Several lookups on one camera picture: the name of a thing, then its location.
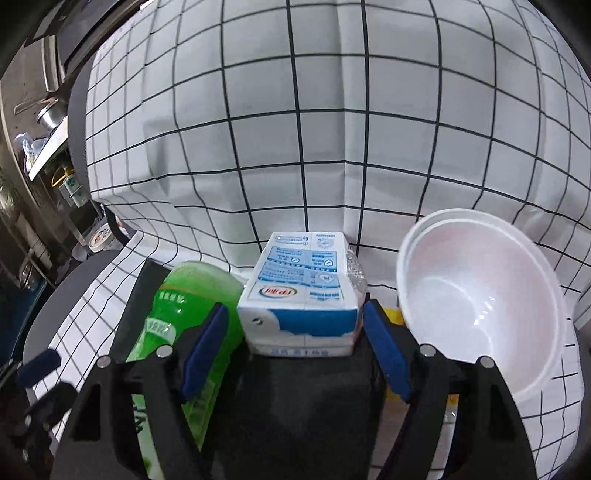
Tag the gas meter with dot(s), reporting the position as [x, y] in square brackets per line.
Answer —
[74, 189]

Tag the green plastic bottle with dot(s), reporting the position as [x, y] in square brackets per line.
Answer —
[194, 290]

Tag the yellow gas pipe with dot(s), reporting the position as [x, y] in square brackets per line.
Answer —
[57, 173]

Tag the black plastic tray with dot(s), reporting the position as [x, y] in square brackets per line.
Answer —
[286, 406]

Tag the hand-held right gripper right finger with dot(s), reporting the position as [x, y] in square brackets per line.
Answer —
[385, 346]

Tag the grey office chair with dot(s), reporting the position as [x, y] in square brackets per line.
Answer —
[69, 295]

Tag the kitchen counter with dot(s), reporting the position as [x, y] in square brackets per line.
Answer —
[46, 147]

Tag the round printed tub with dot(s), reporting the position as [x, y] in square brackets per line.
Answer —
[104, 240]

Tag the crinkled clear plastic wrap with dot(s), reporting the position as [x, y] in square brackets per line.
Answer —
[358, 277]

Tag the steel pot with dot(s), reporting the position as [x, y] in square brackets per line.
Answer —
[51, 115]

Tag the white checked cloth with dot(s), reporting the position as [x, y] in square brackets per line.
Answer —
[323, 138]

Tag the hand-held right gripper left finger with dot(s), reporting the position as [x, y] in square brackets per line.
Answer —
[205, 350]

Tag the white instant noodle bowl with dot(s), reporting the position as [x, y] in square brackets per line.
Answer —
[471, 300]

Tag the blue white milk carton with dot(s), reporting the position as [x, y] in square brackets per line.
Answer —
[300, 286]

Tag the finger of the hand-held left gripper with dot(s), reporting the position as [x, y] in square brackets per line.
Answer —
[39, 367]
[53, 404]

